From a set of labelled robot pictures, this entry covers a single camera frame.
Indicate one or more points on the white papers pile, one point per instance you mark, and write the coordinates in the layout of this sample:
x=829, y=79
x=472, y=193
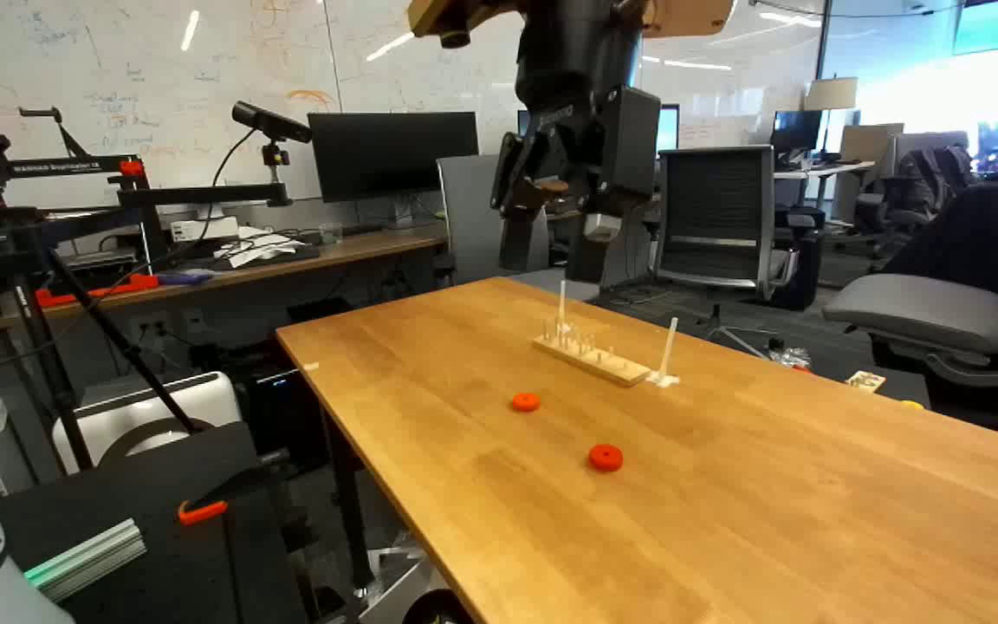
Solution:
x=248, y=245

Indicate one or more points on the black camera on boom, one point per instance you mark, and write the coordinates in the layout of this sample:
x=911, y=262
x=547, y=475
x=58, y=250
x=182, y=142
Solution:
x=266, y=120

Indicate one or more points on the grey chair backrest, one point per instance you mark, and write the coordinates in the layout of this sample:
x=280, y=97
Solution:
x=464, y=218

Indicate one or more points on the orange disk with hole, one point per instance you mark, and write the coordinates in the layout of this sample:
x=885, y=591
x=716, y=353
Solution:
x=602, y=457

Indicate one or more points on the aluminium bar with green light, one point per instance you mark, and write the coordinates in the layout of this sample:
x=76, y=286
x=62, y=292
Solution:
x=83, y=559

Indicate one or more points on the red tool on desk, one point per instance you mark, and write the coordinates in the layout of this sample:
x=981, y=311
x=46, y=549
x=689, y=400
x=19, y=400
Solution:
x=95, y=289

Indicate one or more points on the small orange disk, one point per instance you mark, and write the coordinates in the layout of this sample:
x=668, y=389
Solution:
x=525, y=403

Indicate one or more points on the wooden rack with pegs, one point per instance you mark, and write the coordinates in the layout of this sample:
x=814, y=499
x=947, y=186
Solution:
x=602, y=364

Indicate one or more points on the dark background office chair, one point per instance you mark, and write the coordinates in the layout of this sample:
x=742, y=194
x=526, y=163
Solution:
x=920, y=186

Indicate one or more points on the black tripod stand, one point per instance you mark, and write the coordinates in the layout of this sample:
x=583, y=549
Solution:
x=24, y=231

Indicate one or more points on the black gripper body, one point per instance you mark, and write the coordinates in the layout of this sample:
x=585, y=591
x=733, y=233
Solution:
x=574, y=56

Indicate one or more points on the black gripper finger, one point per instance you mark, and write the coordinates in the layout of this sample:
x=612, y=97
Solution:
x=520, y=175
x=624, y=150

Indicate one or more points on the long wooden desk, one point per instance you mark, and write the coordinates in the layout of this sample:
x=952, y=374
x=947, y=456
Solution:
x=291, y=266

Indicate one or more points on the small pale floor object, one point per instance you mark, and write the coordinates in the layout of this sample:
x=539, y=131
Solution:
x=865, y=379

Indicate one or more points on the black computer monitor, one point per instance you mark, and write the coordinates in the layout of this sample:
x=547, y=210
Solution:
x=389, y=152

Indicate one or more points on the black table leg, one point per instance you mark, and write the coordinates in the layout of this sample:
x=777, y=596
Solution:
x=346, y=507

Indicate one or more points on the white computer case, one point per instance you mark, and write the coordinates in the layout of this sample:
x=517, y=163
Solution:
x=138, y=417

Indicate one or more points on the black mesh office chair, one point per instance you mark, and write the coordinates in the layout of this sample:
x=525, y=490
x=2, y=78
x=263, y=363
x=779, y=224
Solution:
x=716, y=218

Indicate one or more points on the grey padded office chair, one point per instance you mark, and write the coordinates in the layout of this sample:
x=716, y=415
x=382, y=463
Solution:
x=961, y=299

